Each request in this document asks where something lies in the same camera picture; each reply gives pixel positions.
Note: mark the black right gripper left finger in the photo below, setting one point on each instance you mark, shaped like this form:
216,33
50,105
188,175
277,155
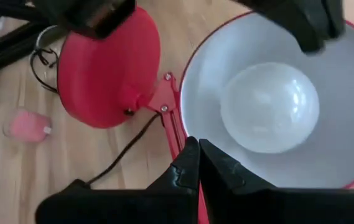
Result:
183,177

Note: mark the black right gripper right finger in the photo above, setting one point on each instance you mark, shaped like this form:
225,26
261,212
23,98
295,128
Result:
223,186

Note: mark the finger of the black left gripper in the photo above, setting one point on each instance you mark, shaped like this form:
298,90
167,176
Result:
80,15
307,21

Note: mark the red desk lamp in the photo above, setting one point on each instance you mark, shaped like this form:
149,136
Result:
108,77

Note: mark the round metal bowl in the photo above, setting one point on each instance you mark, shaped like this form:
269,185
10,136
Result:
49,71

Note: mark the pink round object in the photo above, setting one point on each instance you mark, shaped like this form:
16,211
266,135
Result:
27,126

